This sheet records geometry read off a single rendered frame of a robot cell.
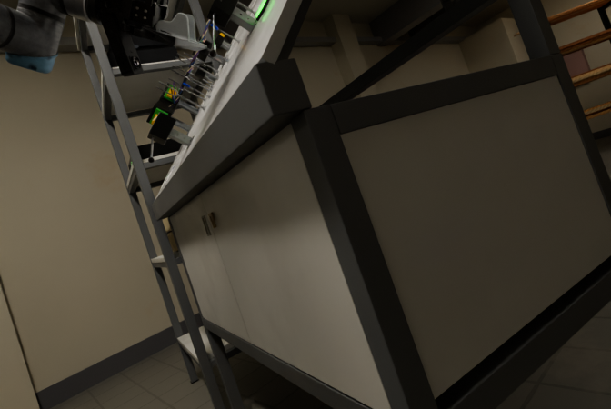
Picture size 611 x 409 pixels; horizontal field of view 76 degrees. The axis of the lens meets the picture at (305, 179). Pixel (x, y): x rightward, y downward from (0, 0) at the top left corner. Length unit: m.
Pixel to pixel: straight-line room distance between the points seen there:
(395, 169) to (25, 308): 2.79
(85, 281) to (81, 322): 0.26
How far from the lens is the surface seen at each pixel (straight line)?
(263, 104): 0.46
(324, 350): 0.66
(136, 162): 1.66
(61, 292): 3.09
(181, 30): 0.80
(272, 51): 0.48
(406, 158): 0.54
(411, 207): 0.53
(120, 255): 3.15
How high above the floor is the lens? 0.70
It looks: 2 degrees up
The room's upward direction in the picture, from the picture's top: 19 degrees counter-clockwise
